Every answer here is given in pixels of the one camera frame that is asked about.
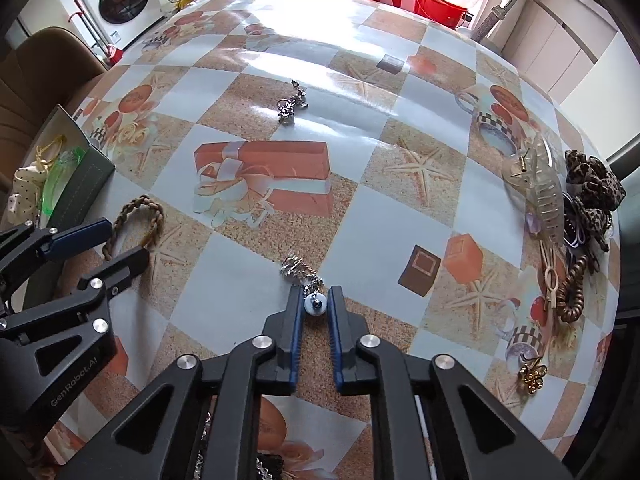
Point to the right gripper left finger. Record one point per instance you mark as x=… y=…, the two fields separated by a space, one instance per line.
x=199 y=418

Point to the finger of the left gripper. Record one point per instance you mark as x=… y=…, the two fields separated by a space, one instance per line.
x=25 y=249
x=89 y=298

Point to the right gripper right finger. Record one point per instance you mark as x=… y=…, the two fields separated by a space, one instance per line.
x=431 y=418

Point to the cream polka dot scrunchie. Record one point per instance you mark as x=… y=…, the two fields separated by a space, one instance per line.
x=24 y=201

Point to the green glitter bangle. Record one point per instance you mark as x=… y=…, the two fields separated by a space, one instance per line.
x=59 y=176

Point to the silver chain pearl charm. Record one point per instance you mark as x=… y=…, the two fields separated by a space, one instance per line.
x=295 y=270

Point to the grey jewelry tray box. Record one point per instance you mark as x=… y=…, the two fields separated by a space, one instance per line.
x=60 y=133

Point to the gold ornate brooch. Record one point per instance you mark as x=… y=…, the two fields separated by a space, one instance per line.
x=531 y=374

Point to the brown leather chair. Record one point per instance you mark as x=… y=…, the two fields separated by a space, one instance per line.
x=51 y=68

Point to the patterned tablecloth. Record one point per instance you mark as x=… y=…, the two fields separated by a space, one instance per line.
x=389 y=185

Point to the large clear claw clip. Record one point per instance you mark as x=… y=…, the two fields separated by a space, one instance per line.
x=531 y=172

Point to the small silver charm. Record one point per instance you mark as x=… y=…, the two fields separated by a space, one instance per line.
x=289 y=106

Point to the leopard print scrunchie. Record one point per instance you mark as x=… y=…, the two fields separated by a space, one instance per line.
x=598 y=193

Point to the red plastic bucket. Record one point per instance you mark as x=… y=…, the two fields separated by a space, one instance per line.
x=442 y=2

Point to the white cabinet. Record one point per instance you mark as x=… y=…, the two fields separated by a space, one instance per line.
x=555 y=43

